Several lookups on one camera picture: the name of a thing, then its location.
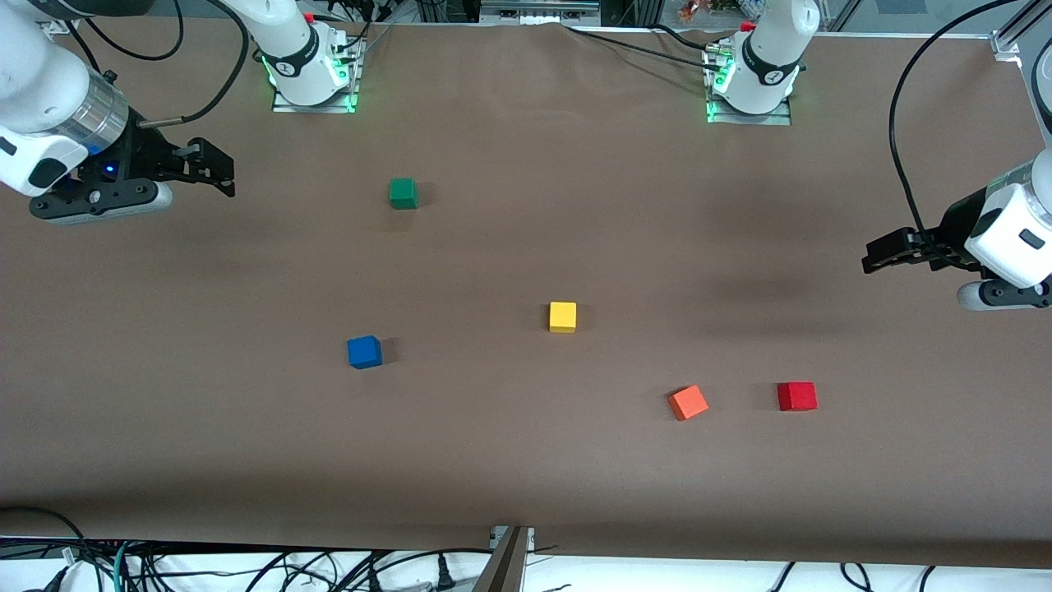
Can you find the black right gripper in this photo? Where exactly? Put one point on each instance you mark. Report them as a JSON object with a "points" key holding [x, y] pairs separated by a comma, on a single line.
{"points": [[141, 154]]}

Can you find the green wooden block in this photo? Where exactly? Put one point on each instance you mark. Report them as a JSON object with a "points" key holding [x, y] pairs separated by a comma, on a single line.
{"points": [[403, 192]]}

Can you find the orange wooden block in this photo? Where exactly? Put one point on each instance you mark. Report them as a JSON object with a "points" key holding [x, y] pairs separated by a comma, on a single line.
{"points": [[688, 402]]}

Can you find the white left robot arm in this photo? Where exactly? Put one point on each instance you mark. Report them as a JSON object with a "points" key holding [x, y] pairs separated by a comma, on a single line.
{"points": [[764, 57]]}

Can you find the red wooden block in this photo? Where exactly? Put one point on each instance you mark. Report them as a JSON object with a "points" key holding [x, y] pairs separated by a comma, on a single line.
{"points": [[797, 395]]}

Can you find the aluminium rail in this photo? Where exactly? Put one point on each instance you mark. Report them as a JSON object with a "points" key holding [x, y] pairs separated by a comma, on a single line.
{"points": [[538, 10]]}

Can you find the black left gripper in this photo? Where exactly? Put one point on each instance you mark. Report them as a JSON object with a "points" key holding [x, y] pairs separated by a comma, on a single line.
{"points": [[957, 224]]}

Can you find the aluminium profile post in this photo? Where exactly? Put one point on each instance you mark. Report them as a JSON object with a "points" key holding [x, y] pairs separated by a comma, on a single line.
{"points": [[501, 567]]}

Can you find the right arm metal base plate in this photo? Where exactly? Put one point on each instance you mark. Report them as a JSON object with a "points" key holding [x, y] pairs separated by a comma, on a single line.
{"points": [[316, 107]]}

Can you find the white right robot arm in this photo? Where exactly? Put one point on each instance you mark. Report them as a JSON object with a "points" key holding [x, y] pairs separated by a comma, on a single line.
{"points": [[33, 82]]}

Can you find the brown table cover sheet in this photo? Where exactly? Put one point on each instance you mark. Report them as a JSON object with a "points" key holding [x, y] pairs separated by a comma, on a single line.
{"points": [[526, 460]]}

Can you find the yellow wooden block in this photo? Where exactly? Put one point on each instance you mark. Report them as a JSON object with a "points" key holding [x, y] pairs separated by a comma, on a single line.
{"points": [[563, 316]]}

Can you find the black power plug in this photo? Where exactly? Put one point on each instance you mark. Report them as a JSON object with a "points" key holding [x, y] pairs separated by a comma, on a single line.
{"points": [[445, 574]]}

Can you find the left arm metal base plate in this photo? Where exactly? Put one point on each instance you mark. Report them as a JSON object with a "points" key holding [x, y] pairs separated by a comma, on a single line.
{"points": [[748, 119]]}

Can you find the blue wooden block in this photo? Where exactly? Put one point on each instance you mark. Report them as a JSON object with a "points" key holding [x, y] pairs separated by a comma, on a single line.
{"points": [[364, 352]]}

